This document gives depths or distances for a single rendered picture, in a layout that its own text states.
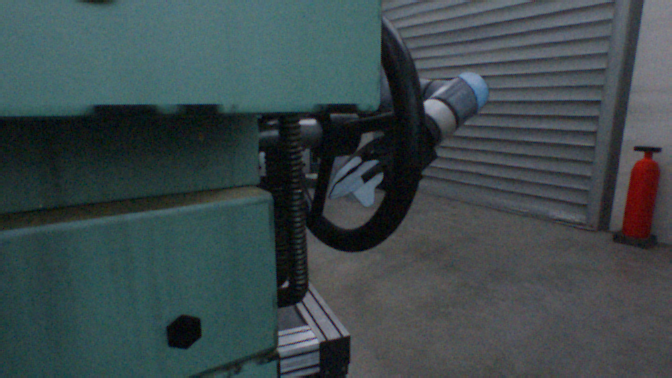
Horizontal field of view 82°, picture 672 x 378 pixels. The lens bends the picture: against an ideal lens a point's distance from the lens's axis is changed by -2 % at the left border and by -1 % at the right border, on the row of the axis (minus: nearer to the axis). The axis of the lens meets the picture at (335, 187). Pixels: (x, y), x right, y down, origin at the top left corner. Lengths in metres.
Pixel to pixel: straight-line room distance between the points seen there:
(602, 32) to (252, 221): 3.04
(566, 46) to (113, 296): 3.16
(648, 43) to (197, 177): 3.01
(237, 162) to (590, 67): 3.01
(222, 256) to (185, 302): 0.03
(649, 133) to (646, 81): 0.32
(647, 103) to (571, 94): 0.43
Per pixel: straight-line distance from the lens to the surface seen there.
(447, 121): 0.69
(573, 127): 3.17
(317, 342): 1.11
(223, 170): 0.21
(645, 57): 3.10
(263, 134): 0.41
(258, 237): 0.20
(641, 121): 3.08
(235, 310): 0.21
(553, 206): 3.27
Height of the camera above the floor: 0.84
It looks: 12 degrees down
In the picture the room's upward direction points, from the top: straight up
